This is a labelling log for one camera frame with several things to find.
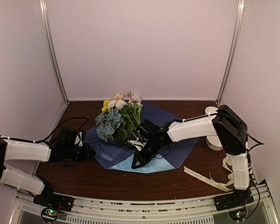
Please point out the plain white bowl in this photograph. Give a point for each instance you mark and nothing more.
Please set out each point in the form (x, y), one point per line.
(210, 110)

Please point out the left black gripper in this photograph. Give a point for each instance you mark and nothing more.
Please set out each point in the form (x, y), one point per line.
(87, 155)

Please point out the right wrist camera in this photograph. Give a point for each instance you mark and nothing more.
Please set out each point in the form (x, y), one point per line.
(135, 144)

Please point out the front aluminium rail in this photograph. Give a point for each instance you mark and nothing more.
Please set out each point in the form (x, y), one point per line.
(199, 210)

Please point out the blue wrapping paper sheet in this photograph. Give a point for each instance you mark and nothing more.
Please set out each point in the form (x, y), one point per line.
(111, 156)

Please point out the right aluminium frame post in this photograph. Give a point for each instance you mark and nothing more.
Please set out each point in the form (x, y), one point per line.
(234, 42)

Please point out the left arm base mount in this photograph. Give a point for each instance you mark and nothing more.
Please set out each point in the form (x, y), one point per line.
(59, 202)

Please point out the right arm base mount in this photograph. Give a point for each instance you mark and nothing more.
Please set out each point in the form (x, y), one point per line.
(231, 201)

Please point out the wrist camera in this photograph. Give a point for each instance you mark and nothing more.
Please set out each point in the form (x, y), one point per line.
(80, 138)
(135, 144)

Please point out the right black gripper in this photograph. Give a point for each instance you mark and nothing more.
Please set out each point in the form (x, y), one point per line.
(143, 159)

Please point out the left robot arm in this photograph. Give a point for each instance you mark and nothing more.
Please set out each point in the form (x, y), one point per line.
(68, 145)

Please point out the left aluminium frame post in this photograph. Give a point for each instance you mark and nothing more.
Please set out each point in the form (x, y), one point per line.
(52, 52)

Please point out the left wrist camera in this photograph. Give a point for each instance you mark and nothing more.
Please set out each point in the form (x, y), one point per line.
(80, 138)

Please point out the aluminium frame post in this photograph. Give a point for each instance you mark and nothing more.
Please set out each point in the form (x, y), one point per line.
(52, 52)
(234, 42)

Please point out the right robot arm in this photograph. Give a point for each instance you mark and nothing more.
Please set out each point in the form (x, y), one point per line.
(223, 129)

